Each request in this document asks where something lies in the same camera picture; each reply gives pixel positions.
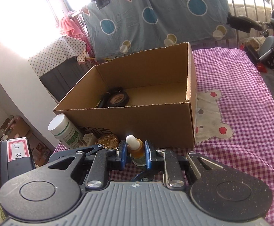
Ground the gold lidded jar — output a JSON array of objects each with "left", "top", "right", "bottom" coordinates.
[{"left": 95, "top": 134, "right": 120, "bottom": 150}]

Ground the white power adapter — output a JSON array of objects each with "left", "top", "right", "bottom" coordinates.
[{"left": 80, "top": 133, "right": 97, "bottom": 147}]

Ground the pink checkered bed cloth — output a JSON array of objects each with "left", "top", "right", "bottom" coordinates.
[{"left": 52, "top": 46, "right": 274, "bottom": 226}]

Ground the baby stroller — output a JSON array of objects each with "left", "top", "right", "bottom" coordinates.
[{"left": 227, "top": 9, "right": 274, "bottom": 69}]

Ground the blue patterned hanging sheet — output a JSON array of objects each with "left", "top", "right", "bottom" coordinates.
[{"left": 82, "top": 0, "right": 235, "bottom": 59}]

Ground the black electrical tape roll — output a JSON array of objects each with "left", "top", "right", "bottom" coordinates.
[{"left": 107, "top": 91, "right": 129, "bottom": 107}]

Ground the black cylindrical tube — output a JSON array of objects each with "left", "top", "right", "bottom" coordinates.
[{"left": 96, "top": 97, "right": 107, "bottom": 108}]

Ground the polka dot cloth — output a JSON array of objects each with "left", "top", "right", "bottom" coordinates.
[{"left": 28, "top": 36, "right": 87, "bottom": 78}]

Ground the brown cardboard box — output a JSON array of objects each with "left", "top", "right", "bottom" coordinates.
[{"left": 54, "top": 43, "right": 197, "bottom": 148}]

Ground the small black pouch object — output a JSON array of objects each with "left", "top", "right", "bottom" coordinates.
[{"left": 106, "top": 87, "right": 123, "bottom": 96}]

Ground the white green label bottle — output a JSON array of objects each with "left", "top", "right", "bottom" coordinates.
[{"left": 48, "top": 113, "right": 83, "bottom": 149}]

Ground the green dropper bottle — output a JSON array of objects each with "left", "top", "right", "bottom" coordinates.
[{"left": 125, "top": 135, "right": 146, "bottom": 167}]

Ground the dark wooden cabinet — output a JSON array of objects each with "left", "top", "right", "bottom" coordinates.
[{"left": 40, "top": 57, "right": 92, "bottom": 102}]

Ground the black tracker device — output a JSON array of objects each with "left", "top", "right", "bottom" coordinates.
[{"left": 0, "top": 137, "right": 36, "bottom": 187}]

